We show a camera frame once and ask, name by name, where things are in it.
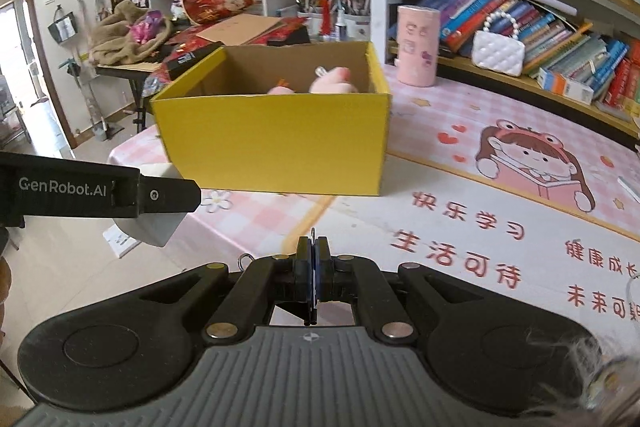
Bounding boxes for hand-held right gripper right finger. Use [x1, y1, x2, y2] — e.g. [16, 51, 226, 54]
[315, 236, 507, 342]

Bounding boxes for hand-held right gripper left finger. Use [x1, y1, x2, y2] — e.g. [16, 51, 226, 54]
[132, 236, 315, 342]

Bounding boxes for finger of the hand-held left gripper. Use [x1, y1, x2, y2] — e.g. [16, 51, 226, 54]
[139, 174, 202, 217]

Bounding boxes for yellow cardboard box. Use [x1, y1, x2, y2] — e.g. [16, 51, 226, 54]
[149, 40, 392, 198]

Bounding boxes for person's left forearm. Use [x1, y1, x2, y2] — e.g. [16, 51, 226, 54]
[0, 256, 14, 343]

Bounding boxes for white tablecloth flap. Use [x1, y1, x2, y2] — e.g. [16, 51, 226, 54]
[110, 164, 187, 249]

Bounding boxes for white book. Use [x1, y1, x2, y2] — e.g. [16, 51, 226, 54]
[102, 226, 142, 259]

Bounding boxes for pink checked tablecloth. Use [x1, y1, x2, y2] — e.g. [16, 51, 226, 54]
[107, 126, 332, 259]

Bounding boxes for black keyboard stand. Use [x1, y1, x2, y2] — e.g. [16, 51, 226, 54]
[130, 76, 151, 136]

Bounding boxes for black electric keyboard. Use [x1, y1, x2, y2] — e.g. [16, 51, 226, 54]
[94, 56, 172, 80]

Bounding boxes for black long box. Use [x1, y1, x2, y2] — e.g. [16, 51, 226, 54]
[162, 45, 224, 76]

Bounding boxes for cartoon printed desk mat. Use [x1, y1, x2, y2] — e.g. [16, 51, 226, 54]
[287, 66, 640, 339]

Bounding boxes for red printed paper sheets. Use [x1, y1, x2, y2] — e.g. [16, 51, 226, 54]
[142, 17, 311, 98]

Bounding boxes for brown plush blanket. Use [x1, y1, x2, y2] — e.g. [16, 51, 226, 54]
[89, 0, 174, 67]

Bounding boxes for grey hanging tote bag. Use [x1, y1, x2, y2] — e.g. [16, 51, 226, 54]
[47, 5, 77, 44]

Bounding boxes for magenta plastic bag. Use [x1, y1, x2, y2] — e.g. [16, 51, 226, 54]
[128, 10, 166, 43]

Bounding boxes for brown cardboard sheet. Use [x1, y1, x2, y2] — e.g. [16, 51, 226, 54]
[194, 15, 284, 46]

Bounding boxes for large pink plush toy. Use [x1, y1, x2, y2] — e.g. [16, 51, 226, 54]
[307, 65, 359, 94]

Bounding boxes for white pen holder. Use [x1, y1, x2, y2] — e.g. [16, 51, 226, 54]
[344, 11, 371, 42]
[298, 9, 326, 39]

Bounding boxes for pink cylindrical container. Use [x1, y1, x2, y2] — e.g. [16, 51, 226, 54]
[394, 4, 441, 87]

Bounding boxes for red tassel ornament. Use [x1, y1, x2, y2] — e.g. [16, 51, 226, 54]
[318, 0, 334, 39]

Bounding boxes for white quilted pearl handbag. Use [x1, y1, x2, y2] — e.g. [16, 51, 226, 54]
[471, 10, 526, 77]

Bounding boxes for small white orange box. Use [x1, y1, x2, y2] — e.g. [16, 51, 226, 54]
[537, 69, 596, 104]

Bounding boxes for row of leaning colourful books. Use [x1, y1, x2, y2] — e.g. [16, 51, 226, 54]
[414, 0, 640, 118]

